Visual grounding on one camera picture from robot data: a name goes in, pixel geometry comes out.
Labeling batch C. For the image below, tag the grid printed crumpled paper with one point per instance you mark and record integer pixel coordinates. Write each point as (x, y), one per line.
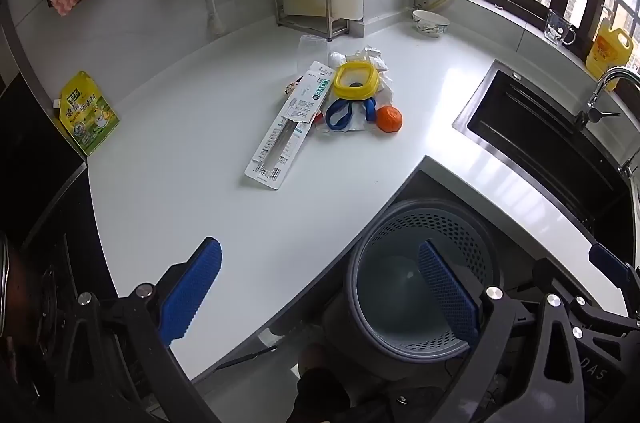
(372, 58)

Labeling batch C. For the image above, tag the clear plastic cup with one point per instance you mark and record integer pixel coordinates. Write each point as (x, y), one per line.
(312, 53)

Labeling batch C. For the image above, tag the orange ball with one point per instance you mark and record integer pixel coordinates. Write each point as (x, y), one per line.
(389, 120)

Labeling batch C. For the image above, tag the metal faucet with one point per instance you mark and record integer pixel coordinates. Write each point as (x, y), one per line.
(600, 88)

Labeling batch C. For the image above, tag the patterned white bowl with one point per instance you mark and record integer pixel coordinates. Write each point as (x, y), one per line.
(430, 25)

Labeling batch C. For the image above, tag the person's leg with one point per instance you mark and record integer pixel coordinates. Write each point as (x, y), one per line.
(320, 390)

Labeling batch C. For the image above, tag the yellow oil bottle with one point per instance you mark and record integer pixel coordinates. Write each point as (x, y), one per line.
(607, 50)

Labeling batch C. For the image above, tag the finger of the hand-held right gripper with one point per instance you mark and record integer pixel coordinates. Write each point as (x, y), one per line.
(555, 275)
(607, 259)

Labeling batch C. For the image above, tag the glass mug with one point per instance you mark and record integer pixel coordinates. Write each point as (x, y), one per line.
(557, 30)

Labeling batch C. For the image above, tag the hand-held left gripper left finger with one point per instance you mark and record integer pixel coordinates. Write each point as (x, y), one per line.
(192, 288)

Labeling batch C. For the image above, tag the blue white bottle brush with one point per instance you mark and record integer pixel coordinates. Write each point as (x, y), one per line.
(212, 10)

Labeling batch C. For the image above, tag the yellow green pouch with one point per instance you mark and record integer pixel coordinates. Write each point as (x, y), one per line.
(90, 118)

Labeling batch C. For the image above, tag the metal rack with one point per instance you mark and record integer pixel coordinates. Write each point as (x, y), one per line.
(300, 23)

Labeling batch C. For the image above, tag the black sink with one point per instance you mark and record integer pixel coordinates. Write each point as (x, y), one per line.
(540, 138)

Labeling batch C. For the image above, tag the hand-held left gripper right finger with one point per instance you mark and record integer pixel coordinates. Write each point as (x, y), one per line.
(447, 293)

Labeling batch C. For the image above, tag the toothbrush package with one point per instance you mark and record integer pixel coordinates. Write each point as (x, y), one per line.
(285, 138)

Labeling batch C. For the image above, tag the white paper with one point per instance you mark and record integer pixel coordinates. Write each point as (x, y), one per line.
(386, 90)

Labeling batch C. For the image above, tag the black gas stove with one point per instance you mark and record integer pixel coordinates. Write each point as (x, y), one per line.
(35, 183)

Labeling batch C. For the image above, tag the grey trash bin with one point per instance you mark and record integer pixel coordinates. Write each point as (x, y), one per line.
(385, 283)

